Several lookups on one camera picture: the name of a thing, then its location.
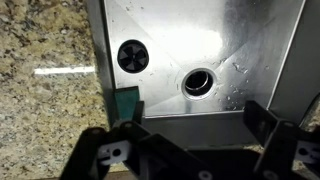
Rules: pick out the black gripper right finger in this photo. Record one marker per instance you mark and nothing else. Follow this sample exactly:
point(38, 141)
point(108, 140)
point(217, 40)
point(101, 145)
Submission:
point(283, 142)

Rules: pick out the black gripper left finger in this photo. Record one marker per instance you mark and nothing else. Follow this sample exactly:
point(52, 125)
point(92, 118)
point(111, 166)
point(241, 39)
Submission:
point(97, 150)

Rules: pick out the black rubber sink stopper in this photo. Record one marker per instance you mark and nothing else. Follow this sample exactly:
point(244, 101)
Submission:
point(133, 56)

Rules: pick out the stainless steel kitchen sink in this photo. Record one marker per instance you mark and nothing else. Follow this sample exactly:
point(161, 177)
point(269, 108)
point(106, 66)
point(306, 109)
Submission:
point(207, 58)

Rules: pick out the green dish sponge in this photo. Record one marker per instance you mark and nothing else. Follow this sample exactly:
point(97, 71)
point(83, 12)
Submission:
point(126, 99)

